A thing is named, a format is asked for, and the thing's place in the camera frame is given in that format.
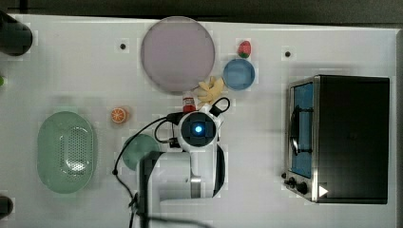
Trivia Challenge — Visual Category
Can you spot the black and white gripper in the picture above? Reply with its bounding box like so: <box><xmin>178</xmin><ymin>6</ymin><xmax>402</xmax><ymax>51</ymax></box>
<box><xmin>169</xmin><ymin>104</ymin><xmax>223</xmax><ymax>149</ymax></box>

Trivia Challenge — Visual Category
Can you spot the red ketchup bottle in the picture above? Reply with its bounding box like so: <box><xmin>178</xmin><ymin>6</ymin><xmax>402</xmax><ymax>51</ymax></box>
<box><xmin>182</xmin><ymin>92</ymin><xmax>196</xmax><ymax>113</ymax></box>

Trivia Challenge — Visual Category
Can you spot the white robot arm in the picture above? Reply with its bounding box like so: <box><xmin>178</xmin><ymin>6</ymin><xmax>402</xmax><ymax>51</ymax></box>
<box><xmin>137</xmin><ymin>104</ymin><xmax>225</xmax><ymax>228</ymax></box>

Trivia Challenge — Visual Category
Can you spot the green oval strainer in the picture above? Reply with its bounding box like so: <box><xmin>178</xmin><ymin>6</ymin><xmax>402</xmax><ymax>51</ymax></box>
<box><xmin>37</xmin><ymin>111</ymin><xmax>94</xmax><ymax>194</ymax></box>

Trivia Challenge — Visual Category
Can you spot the yellow toy banana bunch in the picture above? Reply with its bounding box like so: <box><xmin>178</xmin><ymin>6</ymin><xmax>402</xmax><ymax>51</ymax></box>
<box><xmin>195</xmin><ymin>76</ymin><xmax>224</xmax><ymax>106</ymax></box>

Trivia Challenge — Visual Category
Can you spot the green cup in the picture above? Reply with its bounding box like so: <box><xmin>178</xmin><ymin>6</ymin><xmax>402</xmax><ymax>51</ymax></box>
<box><xmin>123</xmin><ymin>134</ymin><xmax>160</xmax><ymax>171</ymax></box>

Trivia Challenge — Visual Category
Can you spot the blue bowl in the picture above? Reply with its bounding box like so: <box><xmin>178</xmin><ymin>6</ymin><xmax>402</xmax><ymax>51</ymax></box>
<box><xmin>222</xmin><ymin>59</ymin><xmax>256</xmax><ymax>90</ymax></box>

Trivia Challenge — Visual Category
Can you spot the grey round plate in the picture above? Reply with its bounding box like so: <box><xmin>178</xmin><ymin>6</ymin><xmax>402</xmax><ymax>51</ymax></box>
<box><xmin>141</xmin><ymin>16</ymin><xmax>215</xmax><ymax>93</ymax></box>

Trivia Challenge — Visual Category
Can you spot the orange slice toy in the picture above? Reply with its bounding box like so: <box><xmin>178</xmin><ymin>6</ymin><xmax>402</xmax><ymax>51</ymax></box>
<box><xmin>110</xmin><ymin>107</ymin><xmax>129</xmax><ymax>124</ymax></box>

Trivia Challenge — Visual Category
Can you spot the red toy strawberry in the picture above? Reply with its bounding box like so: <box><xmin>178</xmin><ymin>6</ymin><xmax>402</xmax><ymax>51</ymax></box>
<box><xmin>238</xmin><ymin>41</ymin><xmax>252</xmax><ymax>59</ymax></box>

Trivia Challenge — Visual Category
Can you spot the black toaster oven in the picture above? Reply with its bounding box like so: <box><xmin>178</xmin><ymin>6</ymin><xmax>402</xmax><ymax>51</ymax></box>
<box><xmin>281</xmin><ymin>74</ymin><xmax>390</xmax><ymax>204</ymax></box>

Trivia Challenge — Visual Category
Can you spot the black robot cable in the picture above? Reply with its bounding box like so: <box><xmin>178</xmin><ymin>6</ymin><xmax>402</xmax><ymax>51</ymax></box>
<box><xmin>112</xmin><ymin>97</ymin><xmax>231</xmax><ymax>228</ymax></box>

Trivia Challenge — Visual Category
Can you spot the green clamp handle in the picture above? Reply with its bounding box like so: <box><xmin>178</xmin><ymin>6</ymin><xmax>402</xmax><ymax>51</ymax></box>
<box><xmin>0</xmin><ymin>76</ymin><xmax>5</xmax><ymax>86</ymax></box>

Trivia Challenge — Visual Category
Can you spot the black cylinder post near base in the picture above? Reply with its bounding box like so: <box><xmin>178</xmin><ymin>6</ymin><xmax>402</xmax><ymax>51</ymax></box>
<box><xmin>0</xmin><ymin>196</ymin><xmax>13</xmax><ymax>219</ymax></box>

